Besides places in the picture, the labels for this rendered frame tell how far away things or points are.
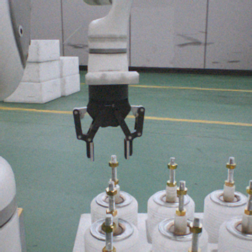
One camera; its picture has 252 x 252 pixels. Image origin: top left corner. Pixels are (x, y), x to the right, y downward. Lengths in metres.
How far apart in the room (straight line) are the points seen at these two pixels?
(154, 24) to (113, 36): 5.17
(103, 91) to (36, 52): 2.54
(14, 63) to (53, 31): 6.25
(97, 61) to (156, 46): 5.16
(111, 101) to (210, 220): 0.31
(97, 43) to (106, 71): 0.05
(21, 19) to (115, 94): 0.46
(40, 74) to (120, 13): 2.58
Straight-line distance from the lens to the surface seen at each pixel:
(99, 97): 0.64
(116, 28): 0.64
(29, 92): 3.24
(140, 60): 5.86
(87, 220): 0.81
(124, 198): 0.74
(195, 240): 0.51
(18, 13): 0.19
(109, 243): 0.51
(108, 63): 0.63
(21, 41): 0.19
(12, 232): 0.23
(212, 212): 0.75
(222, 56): 5.66
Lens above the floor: 0.57
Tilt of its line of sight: 14 degrees down
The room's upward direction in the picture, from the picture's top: straight up
